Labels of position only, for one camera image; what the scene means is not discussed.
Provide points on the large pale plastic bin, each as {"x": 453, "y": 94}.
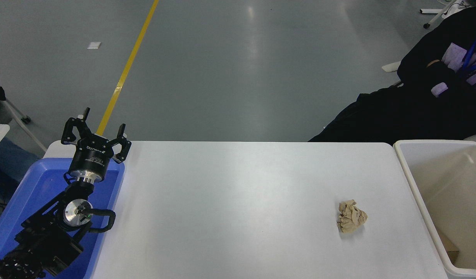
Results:
{"x": 443, "y": 186}

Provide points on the crumpled tan paper ball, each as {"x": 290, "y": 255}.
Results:
{"x": 351, "y": 217}

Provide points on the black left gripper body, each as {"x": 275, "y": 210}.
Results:
{"x": 91, "y": 159}

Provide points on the white paper scrap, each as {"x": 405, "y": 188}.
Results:
{"x": 93, "y": 45}

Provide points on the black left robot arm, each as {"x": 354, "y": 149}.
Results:
{"x": 48, "y": 236}

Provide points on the white wheeled stand leg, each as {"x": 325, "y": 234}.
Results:
{"x": 435, "y": 15}

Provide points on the seated person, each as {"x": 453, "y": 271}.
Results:
{"x": 397, "y": 116}

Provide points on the grey metal wheeled leg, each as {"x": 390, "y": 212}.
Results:
{"x": 26, "y": 122}

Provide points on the person at table edge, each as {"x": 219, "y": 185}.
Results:
{"x": 9, "y": 159}

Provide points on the blue plastic tray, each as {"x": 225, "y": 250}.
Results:
{"x": 40, "y": 186}

